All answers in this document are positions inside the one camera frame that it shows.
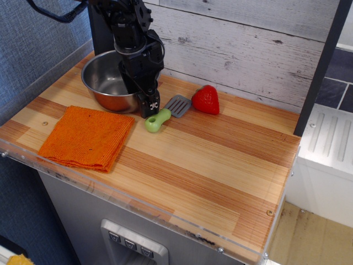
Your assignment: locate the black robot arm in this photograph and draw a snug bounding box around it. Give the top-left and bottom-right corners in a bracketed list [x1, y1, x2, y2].
[88, 1, 165, 118]

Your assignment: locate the silver toy fridge cabinet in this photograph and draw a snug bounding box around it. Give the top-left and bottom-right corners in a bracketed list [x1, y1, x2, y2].
[39, 173, 239, 264]

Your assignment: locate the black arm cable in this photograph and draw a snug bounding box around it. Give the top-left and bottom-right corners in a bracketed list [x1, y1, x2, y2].
[26, 0, 89, 24]

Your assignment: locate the dark grey left post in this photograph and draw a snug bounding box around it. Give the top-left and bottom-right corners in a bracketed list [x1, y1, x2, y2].
[88, 4, 114, 55]

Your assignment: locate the dark grey post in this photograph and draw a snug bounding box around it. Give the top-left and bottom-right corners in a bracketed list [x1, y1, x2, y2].
[88, 4, 114, 55]
[293, 0, 352, 137]

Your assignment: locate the silver dispenser button panel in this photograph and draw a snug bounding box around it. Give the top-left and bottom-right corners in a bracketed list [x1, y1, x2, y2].
[100, 219, 169, 264]

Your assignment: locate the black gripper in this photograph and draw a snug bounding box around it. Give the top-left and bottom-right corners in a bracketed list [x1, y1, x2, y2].
[114, 29, 165, 118]

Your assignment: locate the clear acrylic edge guard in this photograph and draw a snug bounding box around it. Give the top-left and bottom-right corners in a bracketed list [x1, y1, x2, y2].
[1, 134, 299, 264]

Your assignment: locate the yellow object bottom left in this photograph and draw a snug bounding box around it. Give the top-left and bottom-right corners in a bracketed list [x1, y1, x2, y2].
[6, 255, 34, 265]

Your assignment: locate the orange folded cloth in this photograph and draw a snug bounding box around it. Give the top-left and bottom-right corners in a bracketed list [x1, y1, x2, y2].
[38, 106, 135, 173]

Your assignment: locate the dark grey right post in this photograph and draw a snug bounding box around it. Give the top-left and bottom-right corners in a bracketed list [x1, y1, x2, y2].
[293, 0, 352, 137]

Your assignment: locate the white toy sink drainboard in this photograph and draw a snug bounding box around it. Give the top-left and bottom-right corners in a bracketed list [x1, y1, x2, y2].
[286, 104, 352, 227]

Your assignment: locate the stainless steel pot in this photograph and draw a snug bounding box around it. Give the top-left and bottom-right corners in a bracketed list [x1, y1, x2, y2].
[81, 50, 162, 114]

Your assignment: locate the red toy strawberry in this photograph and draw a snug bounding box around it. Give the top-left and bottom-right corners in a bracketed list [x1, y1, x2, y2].
[191, 85, 220, 115]

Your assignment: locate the green handled grey spatula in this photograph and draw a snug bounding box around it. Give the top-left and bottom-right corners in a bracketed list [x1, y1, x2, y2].
[145, 95, 192, 133]

